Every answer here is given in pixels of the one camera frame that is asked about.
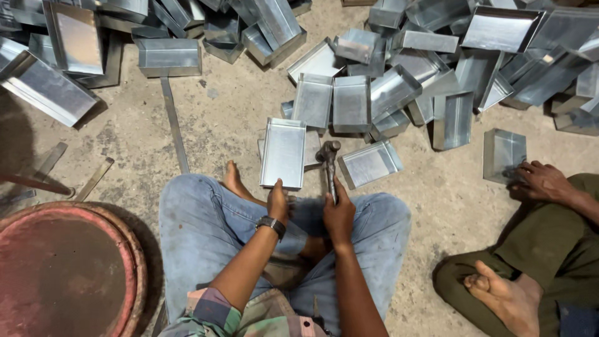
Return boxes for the rusty metal rod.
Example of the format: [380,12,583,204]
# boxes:
[0,174,76,198]

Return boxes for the black wrist watch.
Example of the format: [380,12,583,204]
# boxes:
[255,216,287,241]

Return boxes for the person's bare foot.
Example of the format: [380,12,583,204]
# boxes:
[221,160,268,208]

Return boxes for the person's blue jeans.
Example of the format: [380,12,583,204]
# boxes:
[158,173,412,336]

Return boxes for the long flat metal strip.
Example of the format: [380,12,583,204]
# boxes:
[160,77,191,175]

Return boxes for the person's left hand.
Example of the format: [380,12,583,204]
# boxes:
[267,178,298,226]

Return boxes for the person's plaid shirt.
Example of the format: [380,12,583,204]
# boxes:
[158,287,333,337]

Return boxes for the round red rusty drum lid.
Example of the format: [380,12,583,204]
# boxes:
[0,201,149,337]

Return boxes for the short flat metal strip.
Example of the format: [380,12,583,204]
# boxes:
[34,142,69,182]
[74,157,115,202]

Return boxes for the person's right hand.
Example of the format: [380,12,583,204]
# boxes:
[322,176,358,247]

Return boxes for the blue cloth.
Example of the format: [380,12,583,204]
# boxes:
[557,303,599,337]

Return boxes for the heap of galvanized trays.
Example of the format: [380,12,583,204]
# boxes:
[0,0,313,128]
[280,0,599,152]

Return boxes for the galvanized sheet metal tray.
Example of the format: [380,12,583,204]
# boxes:
[337,139,404,191]
[482,128,528,185]
[257,130,324,170]
[259,117,307,191]

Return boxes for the steel hammer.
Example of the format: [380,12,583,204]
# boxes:
[316,140,342,205]

